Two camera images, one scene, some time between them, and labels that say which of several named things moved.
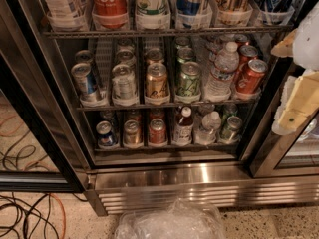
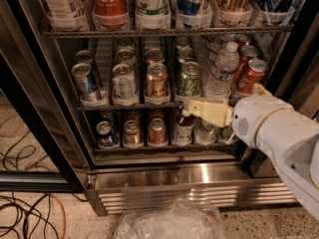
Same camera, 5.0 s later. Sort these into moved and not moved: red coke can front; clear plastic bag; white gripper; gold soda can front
Moved: white gripper
Not moved: red coke can front; clear plastic bag; gold soda can front
